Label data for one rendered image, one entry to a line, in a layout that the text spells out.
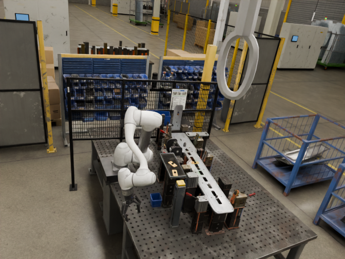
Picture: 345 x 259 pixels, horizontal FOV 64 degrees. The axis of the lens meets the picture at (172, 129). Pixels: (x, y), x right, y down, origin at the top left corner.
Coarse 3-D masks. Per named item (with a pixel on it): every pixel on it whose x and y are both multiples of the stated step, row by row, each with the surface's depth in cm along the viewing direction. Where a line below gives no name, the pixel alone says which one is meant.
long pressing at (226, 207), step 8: (176, 136) 328; (184, 136) 331; (192, 144) 315; (184, 152) 297; (192, 152) 299; (200, 160) 286; (192, 168) 271; (200, 168) 273; (200, 176) 261; (208, 176) 262; (200, 184) 248; (216, 184) 252; (208, 192) 241; (216, 192) 242; (216, 200) 232; (224, 200) 233; (216, 208) 223; (224, 208) 225; (232, 208) 226
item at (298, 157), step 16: (304, 144) 374; (320, 144) 465; (336, 144) 408; (256, 160) 465; (272, 160) 473; (288, 160) 403; (304, 160) 427; (320, 160) 410; (288, 176) 434; (304, 176) 440; (320, 176) 446; (288, 192) 411
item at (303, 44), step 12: (288, 24) 1180; (300, 24) 1231; (288, 36) 1186; (300, 36) 1215; (312, 36) 1246; (324, 36) 1279; (288, 48) 1216; (300, 48) 1248; (312, 48) 1280; (288, 60) 1248; (300, 60) 1282; (312, 60) 1316
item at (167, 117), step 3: (153, 111) 351; (156, 111) 351; (159, 111) 352; (162, 111) 352; (165, 111) 353; (168, 111) 354; (165, 114) 355; (168, 114) 355; (165, 117) 339; (168, 117) 340; (165, 120) 341; (168, 120) 342; (165, 123) 343
